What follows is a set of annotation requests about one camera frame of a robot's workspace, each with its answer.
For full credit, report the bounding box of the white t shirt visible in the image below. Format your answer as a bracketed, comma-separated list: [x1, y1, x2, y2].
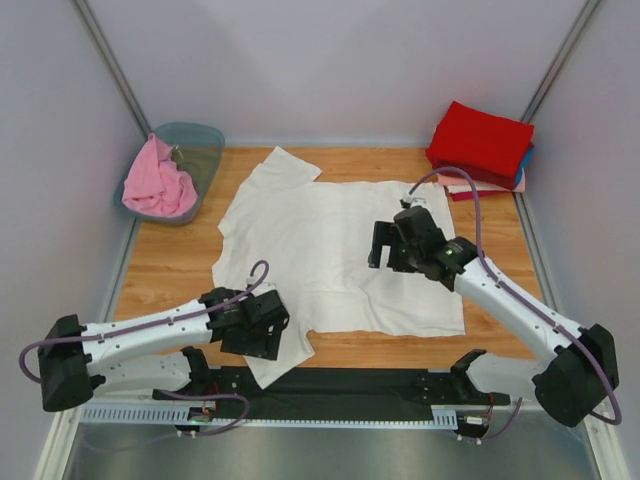
[212, 147, 465, 388]

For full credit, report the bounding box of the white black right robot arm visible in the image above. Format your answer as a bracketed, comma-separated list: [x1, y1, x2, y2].
[368, 206, 619, 427]

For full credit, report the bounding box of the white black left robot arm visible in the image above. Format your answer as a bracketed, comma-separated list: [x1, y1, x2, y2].
[37, 287, 290, 412]

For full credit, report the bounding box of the cream folded t shirt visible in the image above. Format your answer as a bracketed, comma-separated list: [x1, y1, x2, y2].
[446, 183, 502, 194]

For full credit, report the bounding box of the crimson folded t shirt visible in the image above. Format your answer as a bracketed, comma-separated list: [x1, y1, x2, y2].
[449, 190, 507, 202]

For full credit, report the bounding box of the pink folded t shirt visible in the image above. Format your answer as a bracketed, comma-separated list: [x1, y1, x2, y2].
[437, 169, 526, 193]

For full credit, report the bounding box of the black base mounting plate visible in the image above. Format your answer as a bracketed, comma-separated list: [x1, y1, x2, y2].
[178, 366, 510, 420]

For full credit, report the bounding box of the dark red folded t shirt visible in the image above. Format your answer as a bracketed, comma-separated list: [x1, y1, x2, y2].
[431, 160, 522, 190]

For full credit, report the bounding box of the blue folded t shirt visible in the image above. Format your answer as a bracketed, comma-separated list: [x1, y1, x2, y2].
[520, 145, 534, 169]

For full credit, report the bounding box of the pink crumpled t shirt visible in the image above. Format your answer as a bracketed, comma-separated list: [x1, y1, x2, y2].
[121, 133, 198, 218]

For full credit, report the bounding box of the grey-blue plastic bin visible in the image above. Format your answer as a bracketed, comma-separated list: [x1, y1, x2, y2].
[113, 122, 225, 226]

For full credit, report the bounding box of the right aluminium side rail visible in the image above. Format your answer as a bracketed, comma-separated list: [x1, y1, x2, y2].
[513, 193, 557, 309]

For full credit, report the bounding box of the aluminium side rail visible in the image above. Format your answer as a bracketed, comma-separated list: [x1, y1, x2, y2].
[513, 193, 557, 309]
[98, 220, 140, 323]

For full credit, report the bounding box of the grey slotted cable duct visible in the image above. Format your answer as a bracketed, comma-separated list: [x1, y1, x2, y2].
[79, 403, 458, 430]

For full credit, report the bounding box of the left aluminium side rail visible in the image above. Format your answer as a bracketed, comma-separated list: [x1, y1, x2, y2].
[98, 220, 140, 323]

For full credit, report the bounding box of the aluminium frame rail front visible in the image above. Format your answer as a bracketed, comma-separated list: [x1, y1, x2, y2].
[92, 388, 604, 417]

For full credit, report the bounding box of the right aluminium corner post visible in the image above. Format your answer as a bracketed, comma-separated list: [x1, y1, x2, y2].
[520, 0, 604, 124]

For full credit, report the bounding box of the aluminium corner post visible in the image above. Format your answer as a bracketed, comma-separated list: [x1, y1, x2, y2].
[520, 0, 604, 124]
[69, 0, 151, 137]

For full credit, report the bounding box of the left aluminium corner post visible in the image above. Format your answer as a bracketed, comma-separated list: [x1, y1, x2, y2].
[69, 0, 151, 137]

